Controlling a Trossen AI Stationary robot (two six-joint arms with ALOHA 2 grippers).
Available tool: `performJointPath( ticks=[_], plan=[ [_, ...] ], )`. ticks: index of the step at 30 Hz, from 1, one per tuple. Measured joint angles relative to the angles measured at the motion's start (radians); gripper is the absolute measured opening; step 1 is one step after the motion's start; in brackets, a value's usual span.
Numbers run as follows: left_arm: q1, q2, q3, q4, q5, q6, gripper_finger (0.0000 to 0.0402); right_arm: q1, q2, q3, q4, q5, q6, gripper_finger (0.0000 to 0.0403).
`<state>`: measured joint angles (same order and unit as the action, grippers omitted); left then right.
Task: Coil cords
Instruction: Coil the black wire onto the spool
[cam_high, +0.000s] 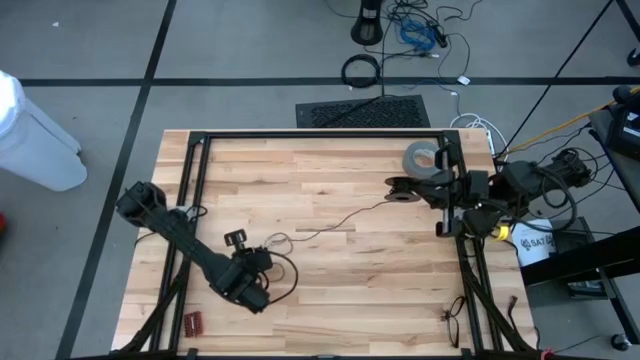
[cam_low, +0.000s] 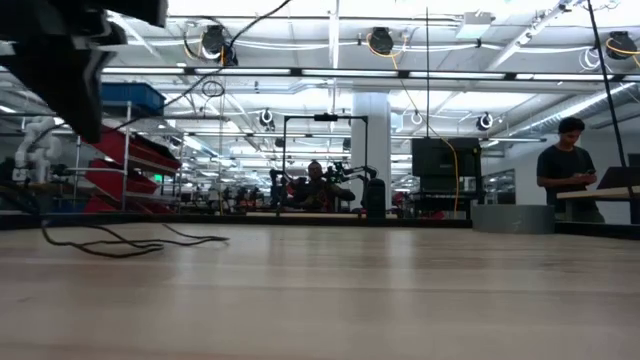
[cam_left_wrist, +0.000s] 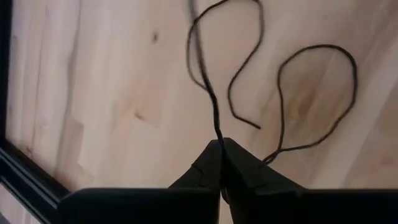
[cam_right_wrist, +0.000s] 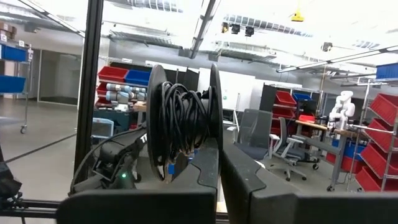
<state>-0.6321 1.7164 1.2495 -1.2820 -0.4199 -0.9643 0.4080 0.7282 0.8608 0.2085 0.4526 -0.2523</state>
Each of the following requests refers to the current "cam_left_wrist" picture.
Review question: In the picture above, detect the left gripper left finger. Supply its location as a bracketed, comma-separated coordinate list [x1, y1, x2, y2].
[58, 139, 223, 224]

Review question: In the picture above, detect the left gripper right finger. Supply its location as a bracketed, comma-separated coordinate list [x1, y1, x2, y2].
[221, 138, 398, 224]

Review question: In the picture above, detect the thin black cord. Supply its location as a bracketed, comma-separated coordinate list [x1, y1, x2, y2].
[185, 0, 358, 166]

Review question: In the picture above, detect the black aluminium table frame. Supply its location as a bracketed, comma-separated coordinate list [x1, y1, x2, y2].
[0, 0, 72, 224]

